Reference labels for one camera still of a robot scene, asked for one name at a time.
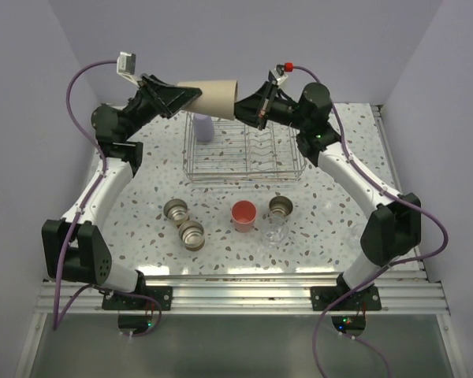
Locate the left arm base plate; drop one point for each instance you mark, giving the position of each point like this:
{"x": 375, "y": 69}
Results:
{"x": 156, "y": 297}

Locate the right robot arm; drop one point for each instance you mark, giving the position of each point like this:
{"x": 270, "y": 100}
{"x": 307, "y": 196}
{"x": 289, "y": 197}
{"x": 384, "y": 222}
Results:
{"x": 393, "y": 221}

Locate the clear glass cup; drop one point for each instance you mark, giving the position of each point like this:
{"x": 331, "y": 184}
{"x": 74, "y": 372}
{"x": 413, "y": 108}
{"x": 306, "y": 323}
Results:
{"x": 274, "y": 231}
{"x": 355, "y": 232}

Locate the purple plastic cup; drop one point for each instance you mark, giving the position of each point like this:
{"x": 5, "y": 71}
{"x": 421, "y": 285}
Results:
{"x": 203, "y": 128}

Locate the beige plastic cup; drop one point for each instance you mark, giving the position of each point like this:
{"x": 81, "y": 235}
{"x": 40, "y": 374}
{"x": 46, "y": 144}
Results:
{"x": 218, "y": 98}

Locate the aluminium front rail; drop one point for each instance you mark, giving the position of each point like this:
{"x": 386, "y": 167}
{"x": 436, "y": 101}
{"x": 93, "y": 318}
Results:
{"x": 400, "y": 293}

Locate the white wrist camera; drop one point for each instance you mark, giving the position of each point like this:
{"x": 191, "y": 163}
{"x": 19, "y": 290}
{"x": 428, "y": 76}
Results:
{"x": 126, "y": 67}
{"x": 279, "y": 74}

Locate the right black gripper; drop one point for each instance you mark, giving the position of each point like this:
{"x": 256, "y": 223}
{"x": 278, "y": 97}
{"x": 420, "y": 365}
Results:
{"x": 256, "y": 109}

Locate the wire dish rack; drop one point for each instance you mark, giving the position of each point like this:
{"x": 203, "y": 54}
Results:
{"x": 240, "y": 153}

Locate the clear glass cup right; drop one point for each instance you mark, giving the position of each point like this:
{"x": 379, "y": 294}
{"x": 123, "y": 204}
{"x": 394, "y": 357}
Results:
{"x": 355, "y": 232}

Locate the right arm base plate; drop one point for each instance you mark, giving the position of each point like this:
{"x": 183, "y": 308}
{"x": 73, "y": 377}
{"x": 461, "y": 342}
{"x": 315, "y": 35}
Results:
{"x": 327, "y": 297}

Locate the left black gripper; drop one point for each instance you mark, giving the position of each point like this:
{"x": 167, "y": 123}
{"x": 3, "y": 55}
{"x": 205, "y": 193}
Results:
{"x": 165, "y": 99}

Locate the red plastic cup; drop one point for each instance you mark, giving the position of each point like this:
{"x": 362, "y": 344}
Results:
{"x": 243, "y": 215}

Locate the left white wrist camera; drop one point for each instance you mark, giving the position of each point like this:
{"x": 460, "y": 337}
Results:
{"x": 126, "y": 67}

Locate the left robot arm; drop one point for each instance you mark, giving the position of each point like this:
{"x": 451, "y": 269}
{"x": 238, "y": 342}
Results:
{"x": 74, "y": 247}

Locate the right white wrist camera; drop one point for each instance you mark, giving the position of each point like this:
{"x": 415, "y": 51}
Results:
{"x": 279, "y": 74}

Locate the steel cup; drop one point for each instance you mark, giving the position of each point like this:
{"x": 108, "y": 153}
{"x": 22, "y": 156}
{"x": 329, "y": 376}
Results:
{"x": 191, "y": 234}
{"x": 281, "y": 206}
{"x": 176, "y": 211}

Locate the clear glass cup centre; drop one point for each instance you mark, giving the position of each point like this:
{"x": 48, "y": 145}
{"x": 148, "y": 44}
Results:
{"x": 274, "y": 231}

